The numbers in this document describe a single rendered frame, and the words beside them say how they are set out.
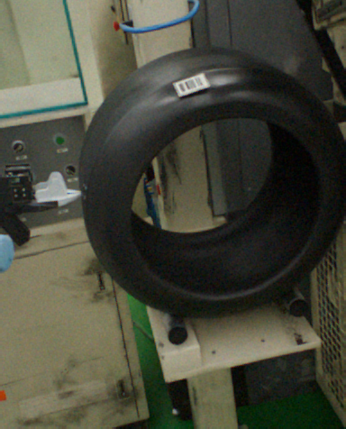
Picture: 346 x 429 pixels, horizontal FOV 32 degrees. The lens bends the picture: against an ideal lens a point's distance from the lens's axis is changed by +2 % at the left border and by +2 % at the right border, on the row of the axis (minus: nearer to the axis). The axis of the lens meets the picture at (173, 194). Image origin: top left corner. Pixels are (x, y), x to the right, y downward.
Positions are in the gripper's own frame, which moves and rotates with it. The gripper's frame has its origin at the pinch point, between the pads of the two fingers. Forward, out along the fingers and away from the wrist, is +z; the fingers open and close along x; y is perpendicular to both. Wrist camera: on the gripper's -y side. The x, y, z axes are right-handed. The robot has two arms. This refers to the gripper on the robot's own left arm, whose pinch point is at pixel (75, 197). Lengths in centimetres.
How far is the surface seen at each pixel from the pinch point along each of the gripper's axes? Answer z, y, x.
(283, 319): 48, -37, -2
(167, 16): 25.1, 32.4, 25.6
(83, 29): 21, -17, 344
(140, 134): 12.7, 16.7, -11.5
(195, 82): 23.6, 25.6, -10.1
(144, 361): 25, -120, 92
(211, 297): 26.9, -20.8, -12.3
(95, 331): 4, -72, 52
